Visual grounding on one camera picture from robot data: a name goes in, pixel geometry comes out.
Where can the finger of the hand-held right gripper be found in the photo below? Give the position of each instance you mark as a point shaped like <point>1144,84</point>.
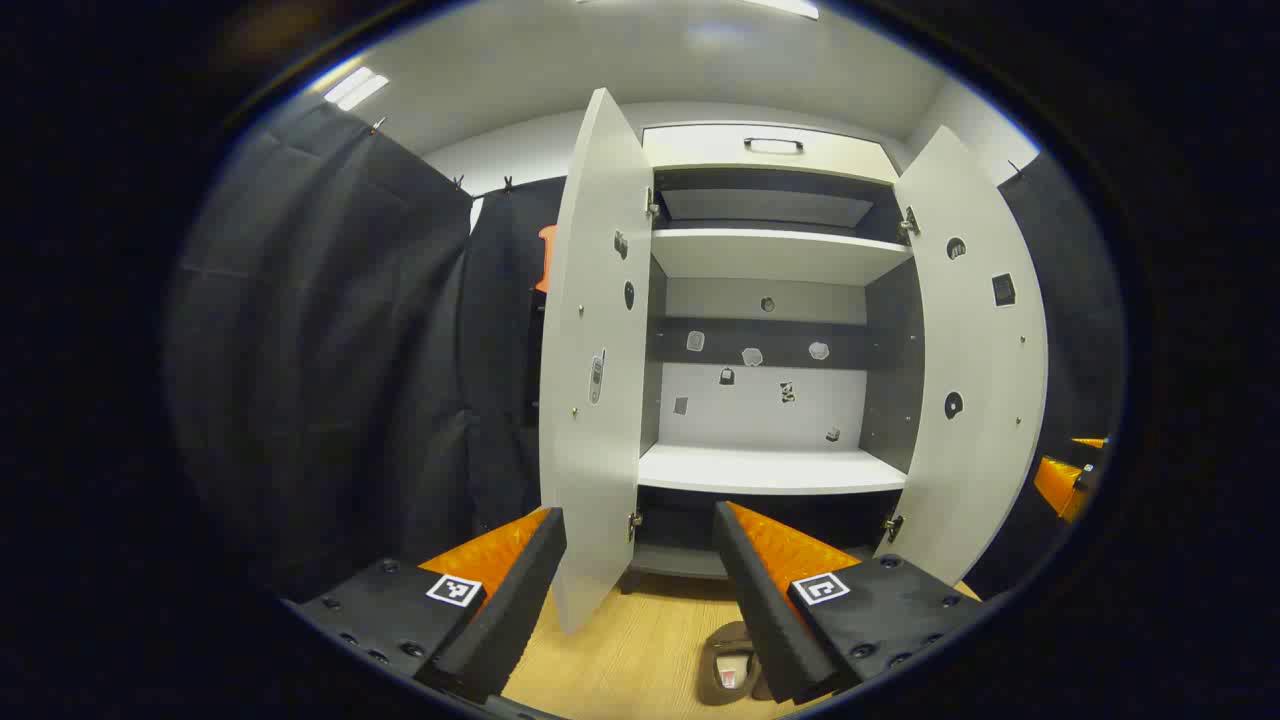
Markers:
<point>1058,485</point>

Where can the white shoe cabinet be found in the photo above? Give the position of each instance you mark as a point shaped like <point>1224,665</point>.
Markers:
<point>770,470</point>

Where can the ceiling light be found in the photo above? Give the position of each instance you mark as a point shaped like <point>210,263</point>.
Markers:
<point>785,8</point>
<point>355,88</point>

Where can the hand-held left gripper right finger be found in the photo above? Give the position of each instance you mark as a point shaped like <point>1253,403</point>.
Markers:
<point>765,620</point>

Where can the white cabinet door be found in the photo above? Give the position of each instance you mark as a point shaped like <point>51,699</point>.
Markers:
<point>975,340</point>
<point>590,300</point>

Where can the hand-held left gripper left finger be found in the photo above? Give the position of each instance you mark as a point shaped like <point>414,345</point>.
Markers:
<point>510,610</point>

